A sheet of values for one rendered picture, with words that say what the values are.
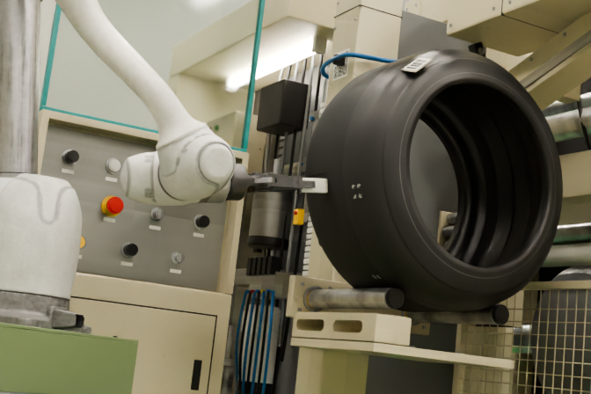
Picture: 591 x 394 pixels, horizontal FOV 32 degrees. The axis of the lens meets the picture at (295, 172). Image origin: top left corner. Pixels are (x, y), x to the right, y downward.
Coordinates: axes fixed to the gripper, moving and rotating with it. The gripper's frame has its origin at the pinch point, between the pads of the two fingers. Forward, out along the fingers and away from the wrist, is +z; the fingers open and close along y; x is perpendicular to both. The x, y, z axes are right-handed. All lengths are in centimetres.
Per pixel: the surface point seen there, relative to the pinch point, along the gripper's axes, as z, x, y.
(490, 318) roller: 40.1, 28.7, -7.6
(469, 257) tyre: 51, 14, 13
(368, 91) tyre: 10.1, -19.7, -7.4
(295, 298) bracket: 9.4, 23.7, 25.3
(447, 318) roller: 40, 29, 8
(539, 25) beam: 67, -43, 3
